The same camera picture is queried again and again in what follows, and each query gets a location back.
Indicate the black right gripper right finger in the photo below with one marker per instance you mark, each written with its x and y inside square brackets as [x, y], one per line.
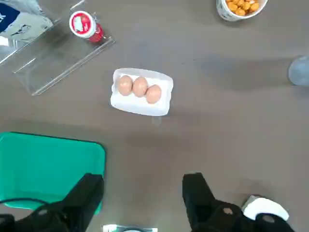
[200, 205]

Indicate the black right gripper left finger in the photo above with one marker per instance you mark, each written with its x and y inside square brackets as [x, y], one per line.
[79, 200]

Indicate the white snack box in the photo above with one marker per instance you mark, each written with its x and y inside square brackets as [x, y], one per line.
[265, 206]

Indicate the white egg box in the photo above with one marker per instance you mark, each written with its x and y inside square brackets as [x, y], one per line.
[137, 105]

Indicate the white paper snack cup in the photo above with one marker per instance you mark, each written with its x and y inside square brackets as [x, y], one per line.
[228, 13]

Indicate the orange snack balls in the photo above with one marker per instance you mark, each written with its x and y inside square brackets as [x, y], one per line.
[242, 6]

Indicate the green plastic tray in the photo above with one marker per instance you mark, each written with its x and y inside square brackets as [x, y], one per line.
[43, 164]

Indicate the clear acrylic step shelf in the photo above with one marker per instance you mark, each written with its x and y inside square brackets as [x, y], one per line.
[55, 60]

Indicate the clear bottle with blue lid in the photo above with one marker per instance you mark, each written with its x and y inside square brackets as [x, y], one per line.
[300, 70]

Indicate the red jar with white lid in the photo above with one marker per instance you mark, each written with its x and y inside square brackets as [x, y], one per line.
[82, 23]

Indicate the blue and white milk carton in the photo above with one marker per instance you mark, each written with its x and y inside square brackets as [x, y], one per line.
[21, 21]

